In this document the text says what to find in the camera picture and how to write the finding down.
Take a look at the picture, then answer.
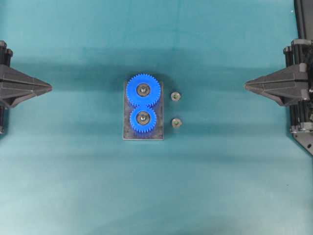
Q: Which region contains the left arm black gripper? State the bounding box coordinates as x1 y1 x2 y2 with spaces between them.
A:
0 40 53 134

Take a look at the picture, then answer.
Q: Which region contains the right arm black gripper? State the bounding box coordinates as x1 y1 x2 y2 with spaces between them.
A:
244 39 313 134

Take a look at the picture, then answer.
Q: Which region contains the metal washer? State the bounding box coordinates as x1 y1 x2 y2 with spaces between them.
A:
171 92 181 101
171 118 182 128

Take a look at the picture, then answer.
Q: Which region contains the threaded shaft in large gear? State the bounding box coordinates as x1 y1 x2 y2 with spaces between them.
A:
140 86 146 93

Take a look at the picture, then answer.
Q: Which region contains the threaded shaft in small gear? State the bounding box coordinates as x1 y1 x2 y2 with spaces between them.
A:
140 115 146 122

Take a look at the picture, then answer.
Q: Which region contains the green cloth table mat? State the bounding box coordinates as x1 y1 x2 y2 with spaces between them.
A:
0 0 313 235

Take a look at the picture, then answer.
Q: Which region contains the large blue plastic gear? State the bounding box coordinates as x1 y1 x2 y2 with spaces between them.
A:
126 73 161 106

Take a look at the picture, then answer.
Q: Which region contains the small blue plastic gear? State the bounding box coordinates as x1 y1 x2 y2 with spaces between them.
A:
130 106 157 133

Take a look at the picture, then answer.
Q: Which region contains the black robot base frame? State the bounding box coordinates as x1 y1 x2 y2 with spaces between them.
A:
290 0 313 156

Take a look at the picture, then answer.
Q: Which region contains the grey metal base plate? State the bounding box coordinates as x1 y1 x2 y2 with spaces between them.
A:
122 81 164 141

